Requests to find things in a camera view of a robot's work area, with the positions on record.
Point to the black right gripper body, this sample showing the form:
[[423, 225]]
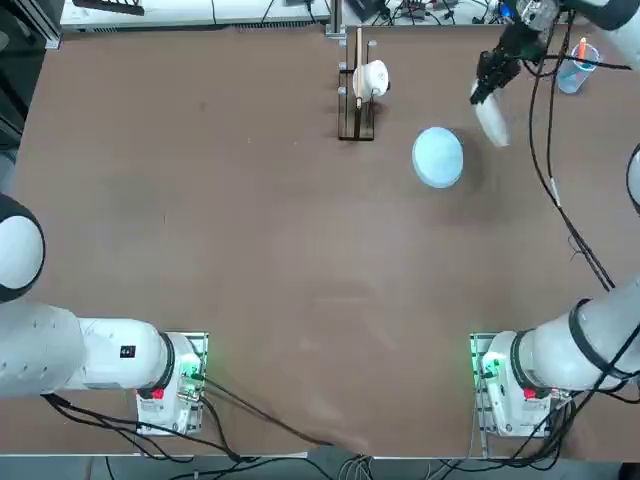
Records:
[[525, 45]]

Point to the white plate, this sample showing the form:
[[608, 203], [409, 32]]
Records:
[[492, 120]]

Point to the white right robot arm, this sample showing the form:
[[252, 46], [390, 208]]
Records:
[[550, 350]]

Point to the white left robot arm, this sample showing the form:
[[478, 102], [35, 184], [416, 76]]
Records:
[[110, 350]]

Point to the blue plate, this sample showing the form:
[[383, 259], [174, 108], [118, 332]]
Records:
[[437, 157]]

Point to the clear plastic beaker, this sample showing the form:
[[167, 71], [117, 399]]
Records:
[[570, 82]]

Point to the white cup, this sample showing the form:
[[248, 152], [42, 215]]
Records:
[[372, 77]]

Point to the aluminium profile post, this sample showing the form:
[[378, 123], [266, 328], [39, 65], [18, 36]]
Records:
[[334, 20]]

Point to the metal base plate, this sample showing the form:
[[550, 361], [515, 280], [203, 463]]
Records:
[[476, 345], [200, 340]]

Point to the aluminium profile rail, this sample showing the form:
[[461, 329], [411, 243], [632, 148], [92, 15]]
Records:
[[51, 35]]

